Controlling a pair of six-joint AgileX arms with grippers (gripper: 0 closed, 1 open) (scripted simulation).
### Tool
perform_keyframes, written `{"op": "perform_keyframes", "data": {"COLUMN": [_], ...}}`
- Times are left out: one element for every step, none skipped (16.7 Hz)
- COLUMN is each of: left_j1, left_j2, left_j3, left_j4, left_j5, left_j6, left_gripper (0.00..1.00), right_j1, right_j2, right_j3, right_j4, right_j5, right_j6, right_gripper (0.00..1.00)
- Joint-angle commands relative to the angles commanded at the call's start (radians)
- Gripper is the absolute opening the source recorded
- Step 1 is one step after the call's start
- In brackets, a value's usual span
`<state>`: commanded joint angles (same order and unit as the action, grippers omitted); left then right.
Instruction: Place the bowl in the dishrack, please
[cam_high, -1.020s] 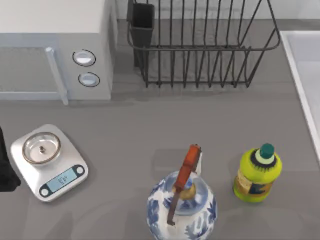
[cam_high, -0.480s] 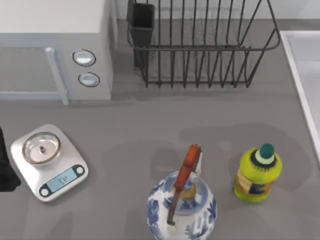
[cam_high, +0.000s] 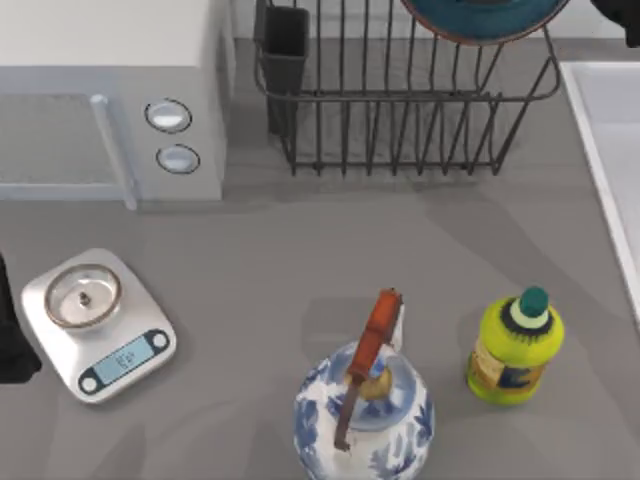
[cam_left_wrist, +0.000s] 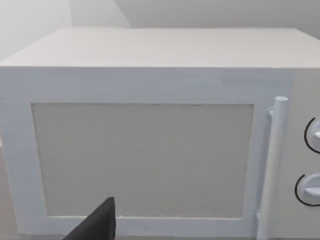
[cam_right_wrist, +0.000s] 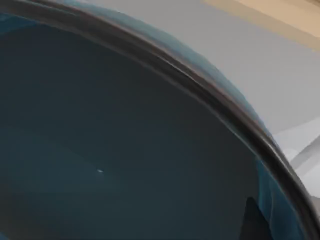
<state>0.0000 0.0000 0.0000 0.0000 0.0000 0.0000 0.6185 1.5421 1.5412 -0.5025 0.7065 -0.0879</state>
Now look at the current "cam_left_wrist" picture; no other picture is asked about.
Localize white microwave door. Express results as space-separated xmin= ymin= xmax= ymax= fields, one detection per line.
xmin=0 ymin=66 xmax=296 ymax=238

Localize white microwave knob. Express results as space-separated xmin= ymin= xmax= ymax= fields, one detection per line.
xmin=303 ymin=116 xmax=320 ymax=154
xmin=294 ymin=173 xmax=320 ymax=207

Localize white microwave door handle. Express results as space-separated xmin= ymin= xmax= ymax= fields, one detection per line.
xmin=255 ymin=96 xmax=289 ymax=240

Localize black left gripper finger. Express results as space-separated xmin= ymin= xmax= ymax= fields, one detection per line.
xmin=62 ymin=196 xmax=118 ymax=240

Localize pale microwave oven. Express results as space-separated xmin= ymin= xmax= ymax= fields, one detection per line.
xmin=0 ymin=27 xmax=320 ymax=240

